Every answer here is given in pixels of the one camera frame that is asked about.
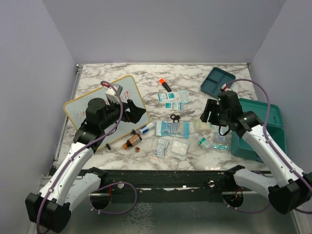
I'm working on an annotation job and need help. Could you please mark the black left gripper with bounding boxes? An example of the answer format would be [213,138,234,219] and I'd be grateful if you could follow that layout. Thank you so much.
[100,96,146,130]

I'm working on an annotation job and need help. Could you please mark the yellowish gauze packet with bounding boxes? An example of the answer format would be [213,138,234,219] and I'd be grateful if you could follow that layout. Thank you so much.
[193,117,214,133]

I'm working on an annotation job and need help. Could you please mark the amber medicine bottle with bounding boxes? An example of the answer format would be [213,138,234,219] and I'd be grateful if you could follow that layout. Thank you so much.
[122,134,142,150]

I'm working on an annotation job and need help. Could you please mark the large blue bandage packet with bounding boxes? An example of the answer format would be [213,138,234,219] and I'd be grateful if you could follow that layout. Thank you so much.
[156,121,190,138]

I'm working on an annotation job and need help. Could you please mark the white gauze packet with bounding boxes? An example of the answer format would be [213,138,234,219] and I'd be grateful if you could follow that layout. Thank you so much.
[168,137,190,160]

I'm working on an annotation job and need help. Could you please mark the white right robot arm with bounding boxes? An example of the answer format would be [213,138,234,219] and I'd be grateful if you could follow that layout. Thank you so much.
[200,91,312,214]

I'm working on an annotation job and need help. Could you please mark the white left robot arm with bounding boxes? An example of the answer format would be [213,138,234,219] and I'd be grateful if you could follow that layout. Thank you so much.
[25,98,146,234]

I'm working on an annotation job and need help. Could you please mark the teal medicine box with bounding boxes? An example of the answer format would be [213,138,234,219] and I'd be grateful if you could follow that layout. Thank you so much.
[230,97,286,163]

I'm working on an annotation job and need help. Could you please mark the white blue tube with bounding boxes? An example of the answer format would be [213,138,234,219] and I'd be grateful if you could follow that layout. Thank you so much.
[136,122,155,135]

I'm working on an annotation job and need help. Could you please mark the clear packet teal strip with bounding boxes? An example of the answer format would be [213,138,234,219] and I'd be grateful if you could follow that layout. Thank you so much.
[213,132,229,150]

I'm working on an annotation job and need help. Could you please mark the white dressing packet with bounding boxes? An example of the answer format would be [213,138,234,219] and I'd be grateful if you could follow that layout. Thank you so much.
[177,90,191,104]

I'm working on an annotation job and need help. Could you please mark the teal wipe packet lower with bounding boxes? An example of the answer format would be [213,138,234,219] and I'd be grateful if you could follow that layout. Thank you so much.
[165,102,183,111]

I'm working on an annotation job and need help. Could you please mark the teal wipe packet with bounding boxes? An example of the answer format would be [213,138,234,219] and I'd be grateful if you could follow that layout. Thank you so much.
[157,92,178,102]
[165,102,183,111]

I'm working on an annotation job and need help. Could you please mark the teal wipe packet upper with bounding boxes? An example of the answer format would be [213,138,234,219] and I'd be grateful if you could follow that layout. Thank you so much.
[157,92,178,102]

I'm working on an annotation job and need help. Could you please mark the blue divided tray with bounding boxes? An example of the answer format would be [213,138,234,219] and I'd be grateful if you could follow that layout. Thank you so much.
[200,67,236,98]

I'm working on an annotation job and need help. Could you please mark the orange black highlighter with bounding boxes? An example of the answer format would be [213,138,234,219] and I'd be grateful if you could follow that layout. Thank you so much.
[159,78,172,92]

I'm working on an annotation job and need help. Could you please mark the clear bag of plasters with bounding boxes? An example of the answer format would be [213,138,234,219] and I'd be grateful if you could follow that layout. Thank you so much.
[148,138,169,158]

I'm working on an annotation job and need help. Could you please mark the yellow framed whiteboard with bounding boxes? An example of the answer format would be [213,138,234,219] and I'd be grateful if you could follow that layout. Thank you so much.
[63,75,150,149]

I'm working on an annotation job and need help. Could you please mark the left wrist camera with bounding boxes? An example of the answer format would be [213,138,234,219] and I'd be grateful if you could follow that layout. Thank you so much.
[100,81,123,104]

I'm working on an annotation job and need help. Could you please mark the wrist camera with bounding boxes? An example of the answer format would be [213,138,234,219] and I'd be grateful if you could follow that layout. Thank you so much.
[100,81,123,104]
[220,83,231,92]

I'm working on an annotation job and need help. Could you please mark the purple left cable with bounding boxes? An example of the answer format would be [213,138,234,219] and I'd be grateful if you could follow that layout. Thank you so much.
[36,80,124,234]

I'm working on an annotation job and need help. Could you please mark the purple cable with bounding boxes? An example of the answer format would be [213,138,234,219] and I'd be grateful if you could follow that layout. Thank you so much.
[221,78,312,215]
[36,80,124,234]

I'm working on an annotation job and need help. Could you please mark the black handled scissors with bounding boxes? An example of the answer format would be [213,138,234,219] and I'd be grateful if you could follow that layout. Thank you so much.
[170,110,195,123]

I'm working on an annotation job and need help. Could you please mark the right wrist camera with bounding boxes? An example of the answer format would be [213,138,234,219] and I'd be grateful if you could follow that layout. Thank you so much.
[220,83,231,92]

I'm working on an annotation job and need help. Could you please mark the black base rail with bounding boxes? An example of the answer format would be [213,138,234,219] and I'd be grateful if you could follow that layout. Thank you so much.
[78,167,252,206]

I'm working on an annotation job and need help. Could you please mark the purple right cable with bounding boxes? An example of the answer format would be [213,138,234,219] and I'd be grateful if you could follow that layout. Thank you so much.
[221,78,312,215]

